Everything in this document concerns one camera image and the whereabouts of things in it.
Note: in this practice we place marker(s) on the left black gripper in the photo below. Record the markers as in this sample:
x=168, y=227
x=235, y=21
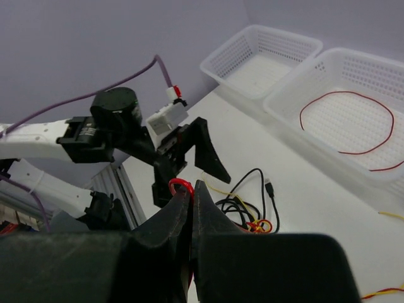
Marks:
x=167, y=164

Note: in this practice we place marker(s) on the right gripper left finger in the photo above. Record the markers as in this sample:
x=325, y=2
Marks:
x=148, y=264

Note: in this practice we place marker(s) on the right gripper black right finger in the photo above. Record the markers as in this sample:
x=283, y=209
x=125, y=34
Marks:
x=232, y=265

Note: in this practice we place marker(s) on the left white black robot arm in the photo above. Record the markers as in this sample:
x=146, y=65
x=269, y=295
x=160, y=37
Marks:
x=114, y=123

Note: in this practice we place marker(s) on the left white perforated basket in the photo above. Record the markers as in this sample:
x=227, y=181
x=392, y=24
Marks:
x=257, y=58

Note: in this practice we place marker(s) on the white perforated basket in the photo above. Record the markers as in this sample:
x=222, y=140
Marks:
x=349, y=105
x=257, y=58

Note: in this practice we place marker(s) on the middle white perforated basket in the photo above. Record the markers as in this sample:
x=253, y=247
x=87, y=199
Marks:
x=349, y=105

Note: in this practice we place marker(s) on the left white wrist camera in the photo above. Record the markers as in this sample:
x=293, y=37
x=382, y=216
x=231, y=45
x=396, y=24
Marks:
x=165, y=121

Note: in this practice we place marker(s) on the aluminium extrusion rail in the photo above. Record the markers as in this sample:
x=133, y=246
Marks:
x=114, y=180

